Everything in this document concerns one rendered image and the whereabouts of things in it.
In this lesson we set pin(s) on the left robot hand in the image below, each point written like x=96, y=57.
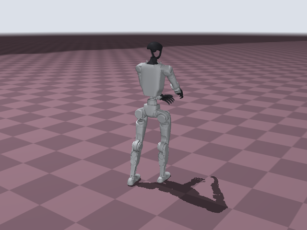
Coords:
x=167, y=98

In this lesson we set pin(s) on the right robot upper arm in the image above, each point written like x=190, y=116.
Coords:
x=167, y=70

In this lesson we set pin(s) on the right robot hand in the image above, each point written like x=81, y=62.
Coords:
x=181, y=94

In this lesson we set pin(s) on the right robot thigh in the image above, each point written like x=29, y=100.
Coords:
x=164, y=118

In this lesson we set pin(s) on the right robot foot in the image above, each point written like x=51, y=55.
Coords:
x=160, y=179

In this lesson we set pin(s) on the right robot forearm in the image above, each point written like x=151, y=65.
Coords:
x=177, y=90

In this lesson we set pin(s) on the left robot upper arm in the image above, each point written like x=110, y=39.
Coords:
x=138, y=69

